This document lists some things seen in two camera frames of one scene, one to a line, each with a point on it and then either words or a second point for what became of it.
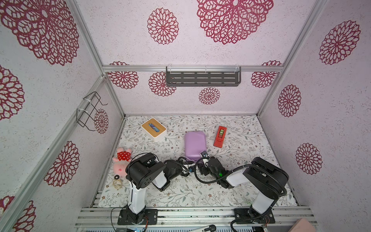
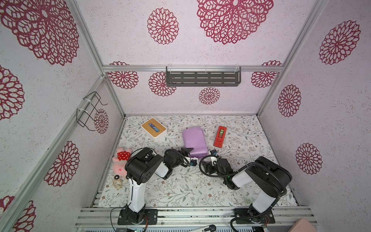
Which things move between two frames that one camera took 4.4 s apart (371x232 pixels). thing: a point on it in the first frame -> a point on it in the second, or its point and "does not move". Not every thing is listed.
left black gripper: (178, 163) -> (185, 151)
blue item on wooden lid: (153, 127) does not move
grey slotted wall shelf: (202, 76) does not move
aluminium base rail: (188, 219) does not move
